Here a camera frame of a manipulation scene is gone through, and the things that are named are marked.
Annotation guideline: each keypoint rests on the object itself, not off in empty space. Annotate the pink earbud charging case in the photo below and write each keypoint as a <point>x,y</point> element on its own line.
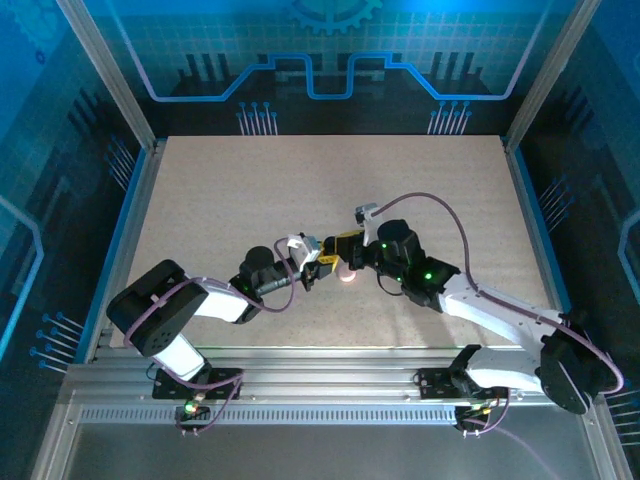
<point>346,277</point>

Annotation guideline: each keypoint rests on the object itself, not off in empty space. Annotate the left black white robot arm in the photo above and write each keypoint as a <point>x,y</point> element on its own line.
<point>150,310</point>

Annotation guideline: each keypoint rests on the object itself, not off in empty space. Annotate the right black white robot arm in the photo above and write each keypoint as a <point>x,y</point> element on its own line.
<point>500,315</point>

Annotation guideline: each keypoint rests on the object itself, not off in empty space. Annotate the small LED circuit board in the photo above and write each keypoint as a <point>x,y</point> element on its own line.
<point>475,411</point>
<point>192,409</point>

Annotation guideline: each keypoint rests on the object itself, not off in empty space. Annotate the grey metal panel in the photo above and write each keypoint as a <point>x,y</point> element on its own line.
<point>320,450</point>

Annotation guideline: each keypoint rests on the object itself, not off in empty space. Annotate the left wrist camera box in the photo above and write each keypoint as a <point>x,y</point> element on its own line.
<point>302,248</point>

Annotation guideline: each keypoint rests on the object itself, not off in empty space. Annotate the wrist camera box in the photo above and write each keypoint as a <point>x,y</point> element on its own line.
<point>365,214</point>
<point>302,248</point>

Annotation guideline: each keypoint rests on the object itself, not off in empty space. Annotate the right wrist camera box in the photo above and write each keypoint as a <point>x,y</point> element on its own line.
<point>365,214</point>

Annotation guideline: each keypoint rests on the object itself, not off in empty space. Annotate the aluminium frame cross rail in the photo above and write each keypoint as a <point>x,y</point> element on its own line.
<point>325,375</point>

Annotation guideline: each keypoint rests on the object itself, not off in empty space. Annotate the aluminium table side rail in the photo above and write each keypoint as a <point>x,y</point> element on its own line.
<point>142,200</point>
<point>526,200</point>

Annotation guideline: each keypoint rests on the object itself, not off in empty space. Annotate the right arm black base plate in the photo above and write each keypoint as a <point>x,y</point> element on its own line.
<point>435,385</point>

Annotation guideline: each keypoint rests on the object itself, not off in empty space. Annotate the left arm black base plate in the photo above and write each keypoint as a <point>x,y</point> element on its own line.
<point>167,387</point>

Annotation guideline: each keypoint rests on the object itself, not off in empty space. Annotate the aluminium frame post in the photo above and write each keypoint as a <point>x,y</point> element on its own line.
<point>548,75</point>
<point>112,75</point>

